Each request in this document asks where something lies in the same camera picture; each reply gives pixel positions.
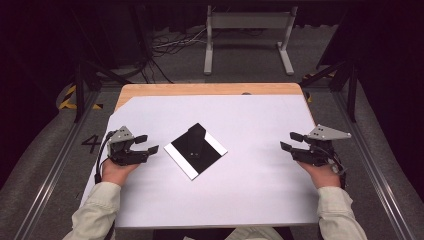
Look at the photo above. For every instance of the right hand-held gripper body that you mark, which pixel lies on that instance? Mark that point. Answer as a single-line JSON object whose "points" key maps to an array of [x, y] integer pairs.
{"points": [[316, 151]]}

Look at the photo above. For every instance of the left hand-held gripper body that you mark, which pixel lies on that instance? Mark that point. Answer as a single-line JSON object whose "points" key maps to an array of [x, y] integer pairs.
{"points": [[121, 155]]}

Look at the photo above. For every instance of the black tapered bracket with holes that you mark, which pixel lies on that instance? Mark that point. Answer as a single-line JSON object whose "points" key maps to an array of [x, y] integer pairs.
{"points": [[196, 141]]}

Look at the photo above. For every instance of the person's left hand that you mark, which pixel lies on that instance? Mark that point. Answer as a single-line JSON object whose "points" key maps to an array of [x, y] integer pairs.
{"points": [[115, 171]]}

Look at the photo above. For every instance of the person's right hand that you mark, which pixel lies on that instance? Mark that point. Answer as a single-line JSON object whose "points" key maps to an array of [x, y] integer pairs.
{"points": [[321, 175]]}

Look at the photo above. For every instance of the black board with white edges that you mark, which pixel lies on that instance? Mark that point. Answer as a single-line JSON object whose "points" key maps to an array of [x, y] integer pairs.
{"points": [[181, 148]]}

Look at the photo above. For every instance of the black metal stand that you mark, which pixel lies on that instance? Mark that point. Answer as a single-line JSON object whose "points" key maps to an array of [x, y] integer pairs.
{"points": [[80, 86], [351, 90]]}

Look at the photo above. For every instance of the wooden table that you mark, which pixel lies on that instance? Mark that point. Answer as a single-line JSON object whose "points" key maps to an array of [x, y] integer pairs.
{"points": [[200, 89]]}

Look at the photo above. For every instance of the grey metal stand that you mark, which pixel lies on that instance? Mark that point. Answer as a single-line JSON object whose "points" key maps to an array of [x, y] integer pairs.
{"points": [[248, 20]]}

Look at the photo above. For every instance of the aluminium floor rail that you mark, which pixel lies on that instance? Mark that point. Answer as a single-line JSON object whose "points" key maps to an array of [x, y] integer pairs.
{"points": [[50, 180], [376, 170]]}

